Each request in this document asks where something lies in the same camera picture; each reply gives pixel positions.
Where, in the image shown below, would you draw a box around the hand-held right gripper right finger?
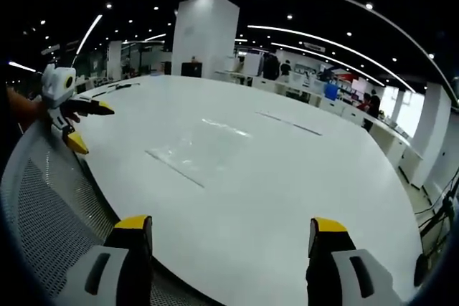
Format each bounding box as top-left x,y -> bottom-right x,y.
305,216 -> 404,306

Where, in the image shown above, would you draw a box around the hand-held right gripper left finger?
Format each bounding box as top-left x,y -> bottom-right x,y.
55,214 -> 153,306

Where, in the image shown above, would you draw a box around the large clear food packaging bag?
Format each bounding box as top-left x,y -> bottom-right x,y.
144,117 -> 252,189

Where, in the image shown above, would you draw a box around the narrow clear food packaging bag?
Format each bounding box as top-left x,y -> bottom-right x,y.
255,110 -> 323,137

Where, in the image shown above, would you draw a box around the grey mesh chair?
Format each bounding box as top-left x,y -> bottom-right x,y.
0,118 -> 158,306

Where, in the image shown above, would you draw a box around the black rounded object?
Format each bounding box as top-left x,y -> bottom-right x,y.
413,253 -> 430,287

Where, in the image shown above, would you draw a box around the black cabinet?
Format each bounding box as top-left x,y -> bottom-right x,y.
180,62 -> 204,78

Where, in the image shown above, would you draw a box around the white square pillar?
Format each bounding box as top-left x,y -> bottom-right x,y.
171,0 -> 240,80

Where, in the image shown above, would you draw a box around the white counter row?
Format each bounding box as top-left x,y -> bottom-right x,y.
229,69 -> 426,189

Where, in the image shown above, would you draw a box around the blue box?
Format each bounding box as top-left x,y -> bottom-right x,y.
323,82 -> 341,100

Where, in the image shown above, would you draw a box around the black cable on table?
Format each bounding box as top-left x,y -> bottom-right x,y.
90,81 -> 141,98

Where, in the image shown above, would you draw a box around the black cables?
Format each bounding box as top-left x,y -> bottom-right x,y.
414,173 -> 459,249

